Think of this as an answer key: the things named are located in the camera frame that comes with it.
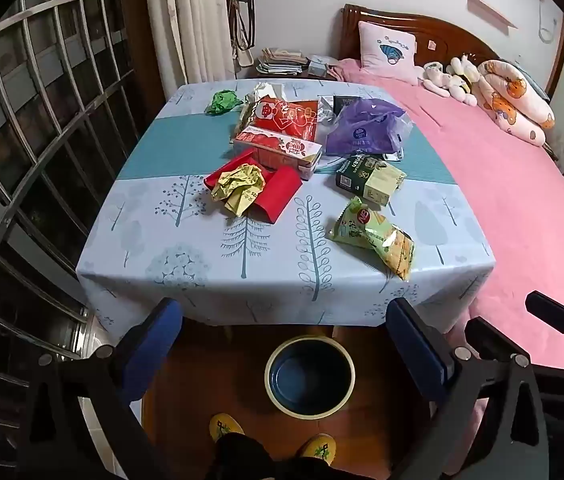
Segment pink bed blanket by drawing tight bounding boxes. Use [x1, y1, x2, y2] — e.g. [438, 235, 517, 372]
[334, 57, 564, 461]

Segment red paper envelope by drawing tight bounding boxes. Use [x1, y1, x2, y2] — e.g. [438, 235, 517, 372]
[204, 152, 302, 223]

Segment cream curtain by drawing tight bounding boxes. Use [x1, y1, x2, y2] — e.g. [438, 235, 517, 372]
[144, 0, 235, 86]

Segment pink wall shelf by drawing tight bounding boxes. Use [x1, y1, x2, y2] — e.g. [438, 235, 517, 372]
[467, 0, 519, 28]

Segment silver foil wrapper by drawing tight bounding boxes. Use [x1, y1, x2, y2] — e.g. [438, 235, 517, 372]
[244, 81, 285, 111]

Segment wooden headboard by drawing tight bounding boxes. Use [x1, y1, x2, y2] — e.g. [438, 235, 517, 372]
[339, 4, 564, 98]

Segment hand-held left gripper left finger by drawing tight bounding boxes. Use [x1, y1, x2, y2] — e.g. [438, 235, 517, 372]
[14, 297, 184, 480]

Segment green snack packet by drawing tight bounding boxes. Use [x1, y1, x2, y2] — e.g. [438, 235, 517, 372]
[327, 196, 415, 282]

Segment red carton box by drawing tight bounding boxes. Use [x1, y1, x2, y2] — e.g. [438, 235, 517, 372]
[232, 127, 324, 181]

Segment green cardboard box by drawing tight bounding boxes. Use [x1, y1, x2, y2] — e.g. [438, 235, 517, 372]
[335, 154, 408, 207]

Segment white wall cable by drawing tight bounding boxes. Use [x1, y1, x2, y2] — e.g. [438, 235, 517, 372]
[537, 0, 560, 43]

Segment cream yellow plush toy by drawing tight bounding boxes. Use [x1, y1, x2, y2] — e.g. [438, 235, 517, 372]
[449, 56, 485, 107]

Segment tissue box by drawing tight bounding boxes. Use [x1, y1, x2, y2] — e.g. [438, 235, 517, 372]
[307, 55, 343, 79]

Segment pink embroidered pillow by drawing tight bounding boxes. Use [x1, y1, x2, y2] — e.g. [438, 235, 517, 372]
[358, 21, 419, 86]

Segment black packet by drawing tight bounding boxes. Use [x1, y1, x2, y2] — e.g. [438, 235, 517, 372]
[332, 94, 365, 113]

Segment metal window grille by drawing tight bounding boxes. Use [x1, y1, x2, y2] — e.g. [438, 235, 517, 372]
[0, 0, 163, 461]

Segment purple plastic bag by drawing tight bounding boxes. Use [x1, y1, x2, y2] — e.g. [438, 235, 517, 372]
[323, 97, 413, 158]

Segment yellow green wrapper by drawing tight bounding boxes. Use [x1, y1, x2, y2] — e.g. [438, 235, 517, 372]
[210, 162, 267, 218]

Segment stack of books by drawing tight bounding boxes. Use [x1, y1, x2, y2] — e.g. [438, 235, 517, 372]
[257, 47, 310, 77]

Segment orange bear print bolster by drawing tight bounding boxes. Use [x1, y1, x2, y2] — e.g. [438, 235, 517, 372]
[477, 59, 557, 147]

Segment yellow green slipper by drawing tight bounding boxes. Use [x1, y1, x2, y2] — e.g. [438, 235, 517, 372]
[209, 413, 245, 443]
[302, 433, 337, 463]

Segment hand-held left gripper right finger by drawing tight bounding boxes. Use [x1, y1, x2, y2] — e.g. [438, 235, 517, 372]
[386, 297, 550, 480]

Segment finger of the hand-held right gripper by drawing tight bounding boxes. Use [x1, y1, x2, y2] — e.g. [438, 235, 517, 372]
[464, 316, 564, 391]
[525, 291, 564, 341]

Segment round blue trash bin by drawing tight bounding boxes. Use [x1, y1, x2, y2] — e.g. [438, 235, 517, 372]
[264, 336, 356, 418]

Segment wooden nightstand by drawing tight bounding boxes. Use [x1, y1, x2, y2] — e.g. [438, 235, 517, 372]
[234, 62, 263, 83]

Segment person's black pants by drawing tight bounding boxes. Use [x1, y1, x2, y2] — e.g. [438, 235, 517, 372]
[204, 432, 363, 480]

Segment clear plastic wrapper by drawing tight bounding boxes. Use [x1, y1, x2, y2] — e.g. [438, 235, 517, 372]
[317, 95, 339, 128]

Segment red printed plastic bag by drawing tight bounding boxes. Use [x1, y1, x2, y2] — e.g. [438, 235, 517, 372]
[234, 97, 320, 143]

